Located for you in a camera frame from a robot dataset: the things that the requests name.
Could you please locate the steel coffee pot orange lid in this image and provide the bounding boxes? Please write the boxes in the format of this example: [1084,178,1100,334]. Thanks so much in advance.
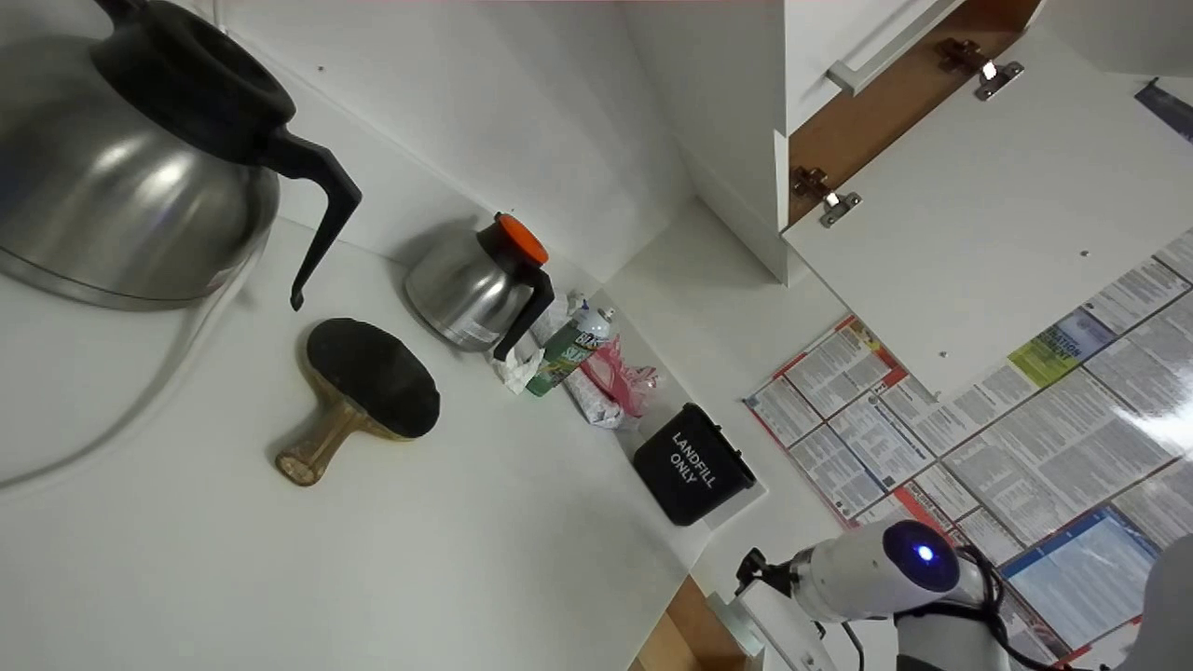
[401,209,560,364]

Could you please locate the green carton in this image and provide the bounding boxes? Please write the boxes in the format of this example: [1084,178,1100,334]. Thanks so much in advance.
[525,314,596,401]

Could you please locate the plain white cupboard door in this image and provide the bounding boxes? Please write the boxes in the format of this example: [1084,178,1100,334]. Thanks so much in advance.
[779,17,1193,401]

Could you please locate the cupboard with wooden interior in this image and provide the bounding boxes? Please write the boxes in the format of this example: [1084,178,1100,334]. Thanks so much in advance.
[616,0,1047,285]

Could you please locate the white cupboard door with handle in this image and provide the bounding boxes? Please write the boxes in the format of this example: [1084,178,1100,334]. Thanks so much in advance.
[779,0,970,132]

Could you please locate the large printed wall poster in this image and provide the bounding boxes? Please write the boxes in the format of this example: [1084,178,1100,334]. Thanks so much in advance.
[738,227,1193,590]

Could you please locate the thin grey cable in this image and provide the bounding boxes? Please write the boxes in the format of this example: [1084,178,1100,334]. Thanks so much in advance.
[0,231,268,496]

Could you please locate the blue printed sheet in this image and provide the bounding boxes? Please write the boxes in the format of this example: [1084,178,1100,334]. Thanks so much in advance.
[995,498,1166,651]

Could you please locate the silver door hinge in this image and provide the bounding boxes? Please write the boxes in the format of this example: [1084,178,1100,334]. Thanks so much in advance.
[813,188,864,231]
[970,55,1030,104]

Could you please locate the white sugar packets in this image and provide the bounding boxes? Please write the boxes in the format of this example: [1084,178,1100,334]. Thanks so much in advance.
[499,342,551,400]

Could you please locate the steel coffee pot black lid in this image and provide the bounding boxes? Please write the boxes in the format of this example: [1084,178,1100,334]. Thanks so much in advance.
[0,0,371,317]

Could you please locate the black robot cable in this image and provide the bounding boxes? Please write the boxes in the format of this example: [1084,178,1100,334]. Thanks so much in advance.
[962,549,1063,671]

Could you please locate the black landfill bin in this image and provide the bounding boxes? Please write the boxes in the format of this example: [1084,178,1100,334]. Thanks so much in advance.
[627,400,765,531]

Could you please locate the white paper packet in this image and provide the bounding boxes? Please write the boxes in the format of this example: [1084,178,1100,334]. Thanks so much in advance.
[560,364,627,436]

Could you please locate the wooden drawer with white front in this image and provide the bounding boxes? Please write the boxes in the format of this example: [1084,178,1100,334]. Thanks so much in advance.
[627,574,754,671]

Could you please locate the silver cupboard door handle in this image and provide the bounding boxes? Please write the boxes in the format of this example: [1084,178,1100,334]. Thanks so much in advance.
[825,0,953,102]

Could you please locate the pink sweetener packets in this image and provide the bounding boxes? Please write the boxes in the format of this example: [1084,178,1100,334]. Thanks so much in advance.
[583,342,665,421]

